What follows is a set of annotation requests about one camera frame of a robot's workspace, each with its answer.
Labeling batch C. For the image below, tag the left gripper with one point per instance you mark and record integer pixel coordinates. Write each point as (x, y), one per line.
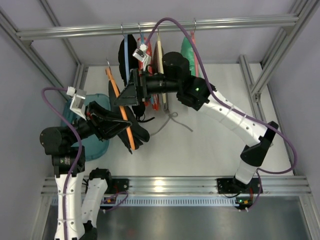
(94, 123)

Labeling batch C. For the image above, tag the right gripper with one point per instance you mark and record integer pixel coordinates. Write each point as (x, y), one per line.
(139, 85)

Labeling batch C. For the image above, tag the orange clothes hanger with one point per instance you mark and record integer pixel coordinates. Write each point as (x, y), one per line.
(109, 74)

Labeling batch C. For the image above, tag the black trousers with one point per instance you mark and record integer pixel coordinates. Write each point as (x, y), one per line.
(140, 134)

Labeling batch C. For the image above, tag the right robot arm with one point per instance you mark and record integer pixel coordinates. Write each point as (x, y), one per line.
(196, 93)

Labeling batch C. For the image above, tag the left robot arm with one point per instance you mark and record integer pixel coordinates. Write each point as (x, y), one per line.
(77, 214)

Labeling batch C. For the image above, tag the black garment on blue hanger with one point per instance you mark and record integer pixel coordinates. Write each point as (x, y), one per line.
(139, 111)

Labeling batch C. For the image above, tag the light blue clothes hanger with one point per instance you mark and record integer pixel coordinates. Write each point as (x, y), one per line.
(126, 54)

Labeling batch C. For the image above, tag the teal plastic bin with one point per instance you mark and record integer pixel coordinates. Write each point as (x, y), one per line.
(94, 148)

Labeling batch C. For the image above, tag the red patterned garment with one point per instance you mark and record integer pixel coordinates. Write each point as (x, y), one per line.
(154, 94)

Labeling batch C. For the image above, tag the green garment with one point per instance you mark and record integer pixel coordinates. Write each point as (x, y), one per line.
(188, 53)

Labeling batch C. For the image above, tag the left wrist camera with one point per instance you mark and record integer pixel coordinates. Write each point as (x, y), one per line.
(78, 97)

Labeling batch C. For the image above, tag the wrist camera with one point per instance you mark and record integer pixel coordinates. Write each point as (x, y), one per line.
(78, 97)
(141, 55)

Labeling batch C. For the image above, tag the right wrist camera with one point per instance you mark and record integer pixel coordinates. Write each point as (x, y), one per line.
(141, 55)

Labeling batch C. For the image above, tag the grey brown garment with drawstring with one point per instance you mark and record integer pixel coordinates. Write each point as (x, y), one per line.
(170, 115)

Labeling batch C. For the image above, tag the left aluminium frame post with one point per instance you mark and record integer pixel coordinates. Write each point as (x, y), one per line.
(55, 59)

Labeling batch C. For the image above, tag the slotted cable duct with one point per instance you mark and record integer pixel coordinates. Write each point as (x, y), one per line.
(172, 201)

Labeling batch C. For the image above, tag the aluminium hanging rail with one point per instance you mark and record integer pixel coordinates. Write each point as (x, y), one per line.
(65, 32)

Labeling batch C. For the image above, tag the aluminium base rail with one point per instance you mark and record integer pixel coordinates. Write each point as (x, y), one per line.
(272, 185)

